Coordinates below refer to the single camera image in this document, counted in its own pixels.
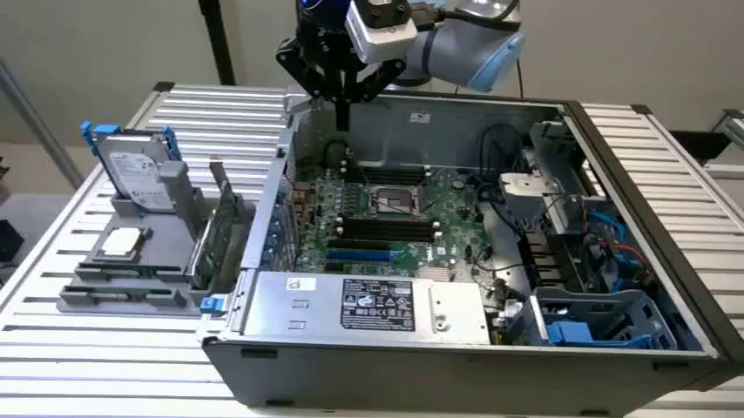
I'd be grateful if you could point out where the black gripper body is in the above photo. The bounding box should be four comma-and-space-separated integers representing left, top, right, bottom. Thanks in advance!
292, 0, 364, 100

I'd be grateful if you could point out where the green RAM stick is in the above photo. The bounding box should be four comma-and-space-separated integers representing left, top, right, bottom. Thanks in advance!
85, 290, 176, 302

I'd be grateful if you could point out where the black stand pole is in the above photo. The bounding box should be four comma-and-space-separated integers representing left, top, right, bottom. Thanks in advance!
199, 0, 238, 86

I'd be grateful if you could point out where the CPU socket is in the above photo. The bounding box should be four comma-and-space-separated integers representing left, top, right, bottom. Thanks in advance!
359, 184, 429, 217

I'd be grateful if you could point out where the silver optical drive cage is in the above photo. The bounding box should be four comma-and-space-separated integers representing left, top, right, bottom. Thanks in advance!
521, 120, 589, 198

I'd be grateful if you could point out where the silver hard disk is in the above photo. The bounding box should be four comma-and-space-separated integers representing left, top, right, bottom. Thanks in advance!
92, 132, 179, 214

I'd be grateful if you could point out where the long black expansion slot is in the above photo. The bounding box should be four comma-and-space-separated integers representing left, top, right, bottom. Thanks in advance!
327, 238, 391, 252

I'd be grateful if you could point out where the green motherboard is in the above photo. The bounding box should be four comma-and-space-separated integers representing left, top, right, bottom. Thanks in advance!
288, 163, 497, 280

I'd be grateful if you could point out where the blue expansion slot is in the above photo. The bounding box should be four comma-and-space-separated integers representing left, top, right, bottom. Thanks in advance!
324, 248, 391, 262

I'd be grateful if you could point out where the green graphics card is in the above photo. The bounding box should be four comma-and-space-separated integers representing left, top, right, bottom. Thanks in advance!
184, 160, 258, 291

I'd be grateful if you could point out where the grey parts rack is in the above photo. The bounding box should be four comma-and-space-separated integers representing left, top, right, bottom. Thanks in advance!
56, 159, 256, 320

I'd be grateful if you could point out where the grey slanted metal pole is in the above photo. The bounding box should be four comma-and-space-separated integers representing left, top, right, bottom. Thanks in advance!
0, 57, 84, 189

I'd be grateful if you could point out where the silver CPU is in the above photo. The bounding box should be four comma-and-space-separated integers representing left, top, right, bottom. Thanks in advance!
95, 226, 155, 263

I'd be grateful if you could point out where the silver power supply unit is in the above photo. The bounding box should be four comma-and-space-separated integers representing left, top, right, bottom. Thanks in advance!
239, 271, 493, 346

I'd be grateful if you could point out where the black block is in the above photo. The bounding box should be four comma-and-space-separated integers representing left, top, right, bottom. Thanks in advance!
668, 129, 730, 167

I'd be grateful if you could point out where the grey disk bay cage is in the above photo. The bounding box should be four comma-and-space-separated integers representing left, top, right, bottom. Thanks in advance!
525, 286, 680, 350

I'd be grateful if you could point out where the black box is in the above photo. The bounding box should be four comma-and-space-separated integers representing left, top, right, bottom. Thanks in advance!
0, 219, 25, 263

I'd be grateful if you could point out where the blue disk bay caddy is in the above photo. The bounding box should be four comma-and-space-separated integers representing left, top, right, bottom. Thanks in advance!
547, 320, 595, 347

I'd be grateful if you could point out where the open black PC case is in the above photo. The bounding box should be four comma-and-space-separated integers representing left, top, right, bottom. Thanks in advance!
193, 84, 744, 409

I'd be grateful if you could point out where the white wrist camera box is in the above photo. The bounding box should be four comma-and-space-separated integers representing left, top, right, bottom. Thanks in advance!
344, 0, 421, 64

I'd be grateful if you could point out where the small black looped wire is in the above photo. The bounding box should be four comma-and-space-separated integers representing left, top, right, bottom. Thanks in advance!
320, 139, 351, 167

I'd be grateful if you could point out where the black camera cable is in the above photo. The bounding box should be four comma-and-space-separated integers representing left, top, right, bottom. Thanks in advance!
408, 0, 522, 35

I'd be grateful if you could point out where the large black looped wire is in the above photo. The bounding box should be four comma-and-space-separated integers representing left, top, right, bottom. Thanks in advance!
479, 123, 525, 172

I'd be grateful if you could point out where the silver metal bracket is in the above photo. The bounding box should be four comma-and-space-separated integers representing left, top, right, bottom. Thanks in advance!
497, 172, 563, 211

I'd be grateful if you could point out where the blue wire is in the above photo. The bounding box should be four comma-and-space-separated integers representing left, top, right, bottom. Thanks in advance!
585, 207, 652, 288

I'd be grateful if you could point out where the black ribbed plastic duct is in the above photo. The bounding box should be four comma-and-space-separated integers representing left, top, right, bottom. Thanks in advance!
518, 229, 586, 291

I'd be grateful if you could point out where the red wire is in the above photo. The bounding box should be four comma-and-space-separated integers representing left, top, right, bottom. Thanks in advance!
614, 244, 649, 268

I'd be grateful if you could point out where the aluminium frame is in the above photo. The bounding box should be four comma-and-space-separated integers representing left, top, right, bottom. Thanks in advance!
704, 108, 744, 179

